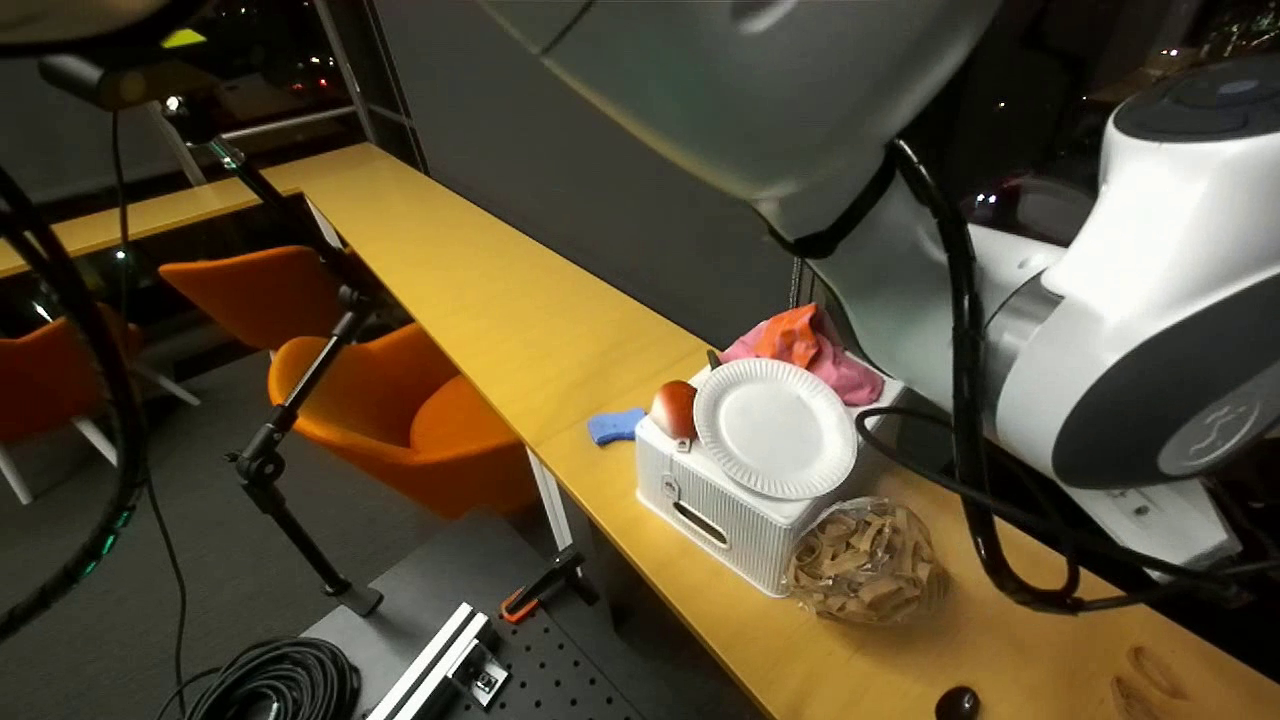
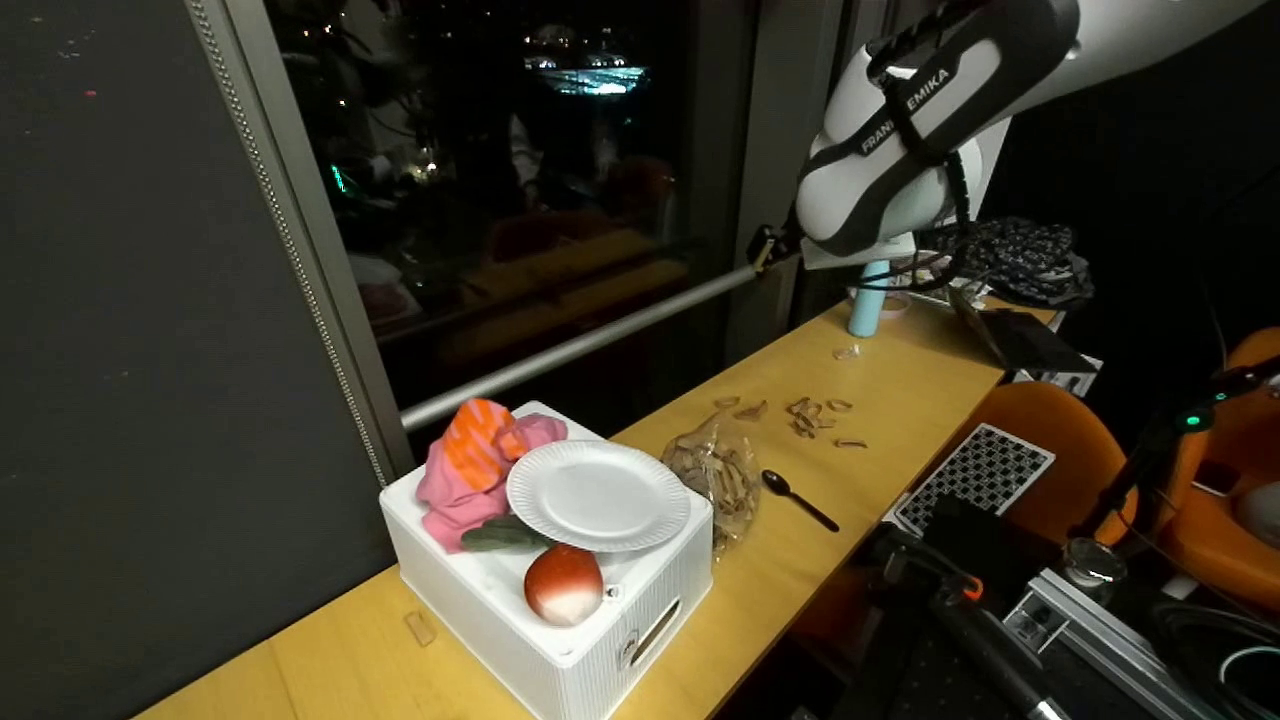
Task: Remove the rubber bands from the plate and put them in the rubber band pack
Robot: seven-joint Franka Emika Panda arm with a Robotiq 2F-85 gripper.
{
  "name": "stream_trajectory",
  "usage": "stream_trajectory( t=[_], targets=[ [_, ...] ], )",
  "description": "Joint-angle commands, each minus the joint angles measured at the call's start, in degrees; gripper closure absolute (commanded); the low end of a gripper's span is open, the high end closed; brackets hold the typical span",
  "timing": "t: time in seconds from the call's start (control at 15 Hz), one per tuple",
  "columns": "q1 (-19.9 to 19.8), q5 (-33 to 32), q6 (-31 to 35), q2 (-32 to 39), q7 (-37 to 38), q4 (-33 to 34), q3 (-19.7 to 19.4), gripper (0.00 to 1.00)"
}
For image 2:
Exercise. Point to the orange shell chair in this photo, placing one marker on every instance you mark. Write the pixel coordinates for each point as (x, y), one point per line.
(1064, 413)

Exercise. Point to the brown crumpled object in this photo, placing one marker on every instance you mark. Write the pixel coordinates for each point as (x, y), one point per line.
(712, 475)

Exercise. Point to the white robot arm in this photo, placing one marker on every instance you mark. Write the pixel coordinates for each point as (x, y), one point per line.
(853, 202)

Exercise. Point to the grey metal corner bracket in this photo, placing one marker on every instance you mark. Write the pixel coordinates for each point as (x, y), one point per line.
(1033, 624)

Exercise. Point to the grey window frame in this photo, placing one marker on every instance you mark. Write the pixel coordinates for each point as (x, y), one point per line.
(295, 241)

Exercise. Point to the orange cloth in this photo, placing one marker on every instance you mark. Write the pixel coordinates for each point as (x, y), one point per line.
(482, 447)

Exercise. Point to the pink cloth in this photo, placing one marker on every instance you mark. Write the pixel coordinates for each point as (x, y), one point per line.
(446, 500)

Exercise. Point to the black white speckled cloth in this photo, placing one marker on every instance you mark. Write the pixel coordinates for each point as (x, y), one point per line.
(1024, 260)

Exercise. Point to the dark green cloth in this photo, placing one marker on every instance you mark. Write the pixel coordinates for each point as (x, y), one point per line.
(503, 532)

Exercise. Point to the white paper plate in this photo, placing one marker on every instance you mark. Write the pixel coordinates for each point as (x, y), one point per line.
(600, 500)

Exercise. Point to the light blue cylinder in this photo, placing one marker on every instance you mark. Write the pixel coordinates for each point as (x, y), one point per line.
(871, 302)

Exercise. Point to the small dark marker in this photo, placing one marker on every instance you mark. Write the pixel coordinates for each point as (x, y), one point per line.
(776, 481)

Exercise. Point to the dark window pillar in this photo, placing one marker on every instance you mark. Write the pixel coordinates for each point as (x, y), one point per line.
(772, 135)

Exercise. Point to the tan rubber band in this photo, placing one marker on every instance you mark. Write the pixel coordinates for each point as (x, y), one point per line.
(803, 409)
(751, 409)
(811, 430)

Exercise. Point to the grey metal handrail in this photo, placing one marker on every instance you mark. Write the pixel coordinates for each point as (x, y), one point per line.
(572, 347)

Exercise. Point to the black camera stand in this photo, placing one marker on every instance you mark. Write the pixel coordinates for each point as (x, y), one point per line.
(984, 654)

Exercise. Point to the aluminium extrusion rail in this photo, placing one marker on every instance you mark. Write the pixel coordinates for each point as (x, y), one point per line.
(1122, 643)

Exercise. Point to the black flat device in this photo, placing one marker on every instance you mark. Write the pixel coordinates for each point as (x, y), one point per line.
(1033, 347)

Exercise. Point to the black stand with green light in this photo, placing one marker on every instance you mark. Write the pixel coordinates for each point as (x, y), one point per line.
(1188, 417)

